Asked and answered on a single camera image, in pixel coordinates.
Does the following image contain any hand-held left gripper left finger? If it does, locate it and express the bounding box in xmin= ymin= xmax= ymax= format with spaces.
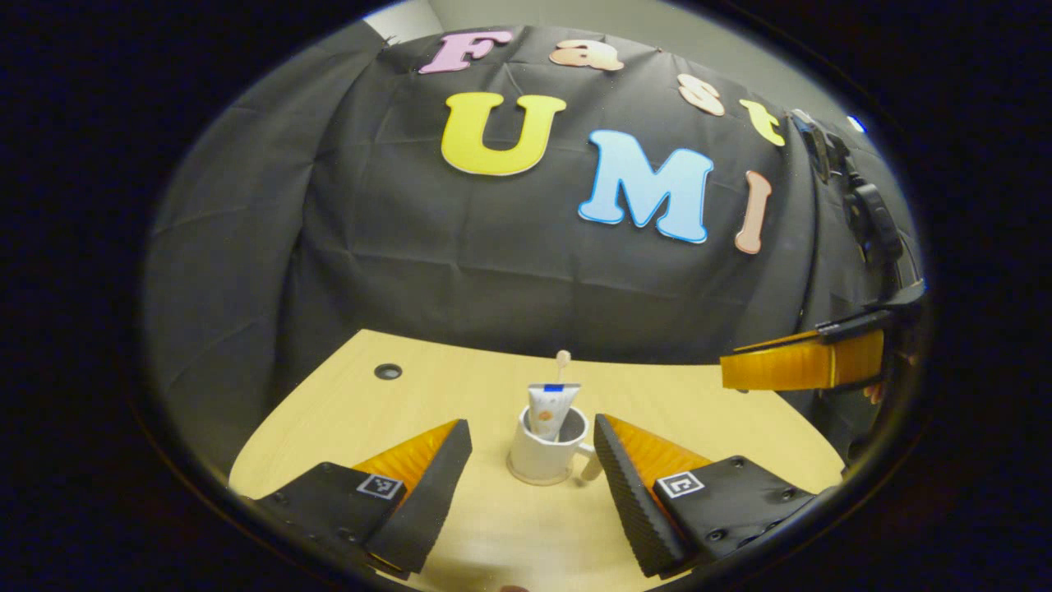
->
xmin=247 ymin=419 xmax=473 ymax=576

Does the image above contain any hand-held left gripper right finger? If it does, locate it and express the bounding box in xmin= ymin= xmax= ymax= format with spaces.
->
xmin=593 ymin=414 xmax=823 ymax=579

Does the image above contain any white cup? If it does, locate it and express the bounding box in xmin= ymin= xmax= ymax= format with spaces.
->
xmin=506 ymin=405 xmax=603 ymax=486

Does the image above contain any round wooden coaster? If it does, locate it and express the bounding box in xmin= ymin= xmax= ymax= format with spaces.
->
xmin=505 ymin=457 xmax=581 ymax=488

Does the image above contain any white toothpaste tube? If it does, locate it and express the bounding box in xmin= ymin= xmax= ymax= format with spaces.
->
xmin=527 ymin=382 xmax=582 ymax=442

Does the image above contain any wooden desktop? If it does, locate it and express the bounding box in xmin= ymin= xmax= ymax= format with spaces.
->
xmin=228 ymin=329 xmax=846 ymax=592

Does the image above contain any black backdrop cloth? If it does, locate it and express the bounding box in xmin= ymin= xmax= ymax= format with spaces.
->
xmin=144 ymin=25 xmax=923 ymax=482

